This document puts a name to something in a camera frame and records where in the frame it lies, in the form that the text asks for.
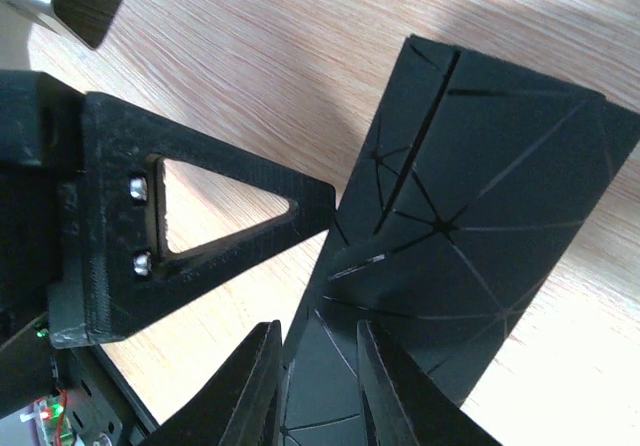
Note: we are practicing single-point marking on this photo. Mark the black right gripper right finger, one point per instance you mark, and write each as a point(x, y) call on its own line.
point(400, 404)

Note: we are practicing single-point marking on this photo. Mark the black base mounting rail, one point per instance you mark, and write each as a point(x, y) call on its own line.
point(102, 408)

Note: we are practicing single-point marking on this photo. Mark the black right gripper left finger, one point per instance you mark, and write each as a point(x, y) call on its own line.
point(240, 404)

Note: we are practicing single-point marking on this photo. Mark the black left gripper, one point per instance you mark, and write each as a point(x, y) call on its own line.
point(113, 217)

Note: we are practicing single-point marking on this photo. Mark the black glasses case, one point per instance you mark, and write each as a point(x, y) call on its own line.
point(474, 178)

